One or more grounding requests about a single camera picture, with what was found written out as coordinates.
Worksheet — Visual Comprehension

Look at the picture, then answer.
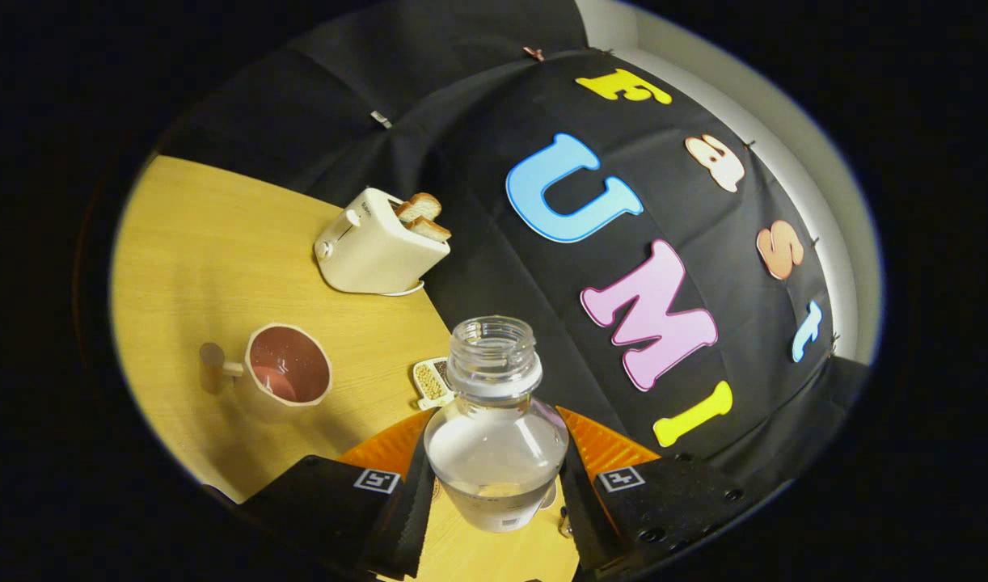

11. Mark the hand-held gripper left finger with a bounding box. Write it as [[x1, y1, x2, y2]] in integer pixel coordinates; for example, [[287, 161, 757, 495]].
[[239, 408, 438, 580]]

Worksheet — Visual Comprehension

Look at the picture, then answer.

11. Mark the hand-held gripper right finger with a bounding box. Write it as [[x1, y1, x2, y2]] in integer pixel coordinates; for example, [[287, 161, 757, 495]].
[[557, 406, 790, 579]]

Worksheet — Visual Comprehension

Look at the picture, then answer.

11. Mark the clear plastic juice bottle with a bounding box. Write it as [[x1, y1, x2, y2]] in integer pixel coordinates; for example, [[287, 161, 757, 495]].
[[424, 315, 570, 534]]

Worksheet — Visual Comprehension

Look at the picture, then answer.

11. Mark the cream cup with red inside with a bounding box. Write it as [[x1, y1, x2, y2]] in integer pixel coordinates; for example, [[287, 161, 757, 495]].
[[199, 323, 334, 423]]

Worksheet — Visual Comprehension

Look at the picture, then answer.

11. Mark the white divided bean dish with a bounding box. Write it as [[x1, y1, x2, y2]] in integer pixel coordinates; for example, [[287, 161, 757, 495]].
[[412, 357, 456, 411]]

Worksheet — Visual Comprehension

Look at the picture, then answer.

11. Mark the cream toaster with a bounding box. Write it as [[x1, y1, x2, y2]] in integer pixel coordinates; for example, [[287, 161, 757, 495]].
[[314, 188, 452, 295]]

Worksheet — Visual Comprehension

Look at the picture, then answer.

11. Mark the toast slice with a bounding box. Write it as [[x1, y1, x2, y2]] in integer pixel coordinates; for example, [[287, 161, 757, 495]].
[[395, 192, 443, 224], [407, 216, 452, 243]]

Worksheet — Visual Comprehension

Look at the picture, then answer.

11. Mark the wooden table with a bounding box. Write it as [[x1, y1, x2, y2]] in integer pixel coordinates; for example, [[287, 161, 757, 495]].
[[110, 155, 580, 582]]

